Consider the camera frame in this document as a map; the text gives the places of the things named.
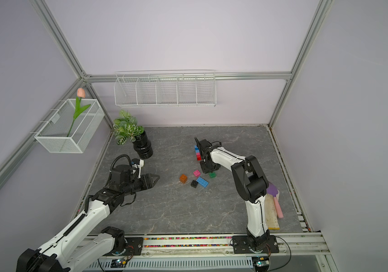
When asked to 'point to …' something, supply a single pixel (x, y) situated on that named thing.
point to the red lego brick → (198, 157)
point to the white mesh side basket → (62, 133)
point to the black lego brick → (194, 183)
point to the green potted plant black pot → (126, 127)
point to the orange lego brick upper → (183, 178)
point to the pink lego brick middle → (197, 173)
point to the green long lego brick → (213, 175)
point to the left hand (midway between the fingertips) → (156, 179)
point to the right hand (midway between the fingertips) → (209, 167)
